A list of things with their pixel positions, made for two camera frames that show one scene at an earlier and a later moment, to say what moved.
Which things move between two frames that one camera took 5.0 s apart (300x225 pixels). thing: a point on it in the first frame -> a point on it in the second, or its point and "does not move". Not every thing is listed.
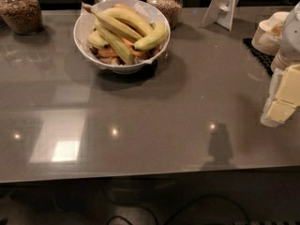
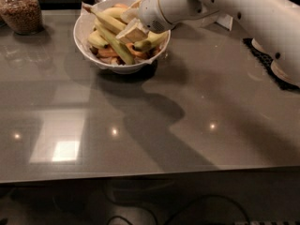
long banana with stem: x=115 y=25 does not move
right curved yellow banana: x=157 y=36 does not move
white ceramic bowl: x=130 y=68 does not move
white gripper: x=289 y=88 -> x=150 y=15
